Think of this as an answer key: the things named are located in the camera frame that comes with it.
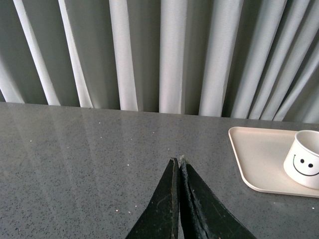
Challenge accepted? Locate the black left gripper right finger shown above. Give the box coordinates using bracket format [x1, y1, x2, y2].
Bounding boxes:
[179, 156, 255, 239]

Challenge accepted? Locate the grey pleated curtain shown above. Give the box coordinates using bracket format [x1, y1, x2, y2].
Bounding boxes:
[0, 0, 319, 123]

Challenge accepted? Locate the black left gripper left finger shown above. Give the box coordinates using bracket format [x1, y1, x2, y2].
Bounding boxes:
[127, 158, 180, 239]

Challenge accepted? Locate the white smiley mug black handle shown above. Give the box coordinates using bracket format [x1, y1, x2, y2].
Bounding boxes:
[284, 130, 319, 189]

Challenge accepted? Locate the beige rectangular plastic tray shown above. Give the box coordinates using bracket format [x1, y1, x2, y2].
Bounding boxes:
[228, 126, 319, 198]

